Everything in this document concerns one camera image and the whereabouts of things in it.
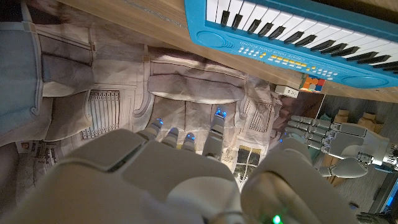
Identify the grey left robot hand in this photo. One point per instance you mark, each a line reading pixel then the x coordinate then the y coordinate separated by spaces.
pixel 351 143

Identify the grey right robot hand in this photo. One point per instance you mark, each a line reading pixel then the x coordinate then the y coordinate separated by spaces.
pixel 149 183

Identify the blue toy piano keyboard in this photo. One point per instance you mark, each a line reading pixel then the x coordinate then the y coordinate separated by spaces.
pixel 217 40

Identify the colourful puzzle cube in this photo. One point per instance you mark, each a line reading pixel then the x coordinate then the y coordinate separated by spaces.
pixel 312 84

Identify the white power strip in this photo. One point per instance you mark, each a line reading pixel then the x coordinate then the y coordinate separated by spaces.
pixel 286 91

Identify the printed sofa room backdrop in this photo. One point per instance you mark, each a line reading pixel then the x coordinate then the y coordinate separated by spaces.
pixel 186 84

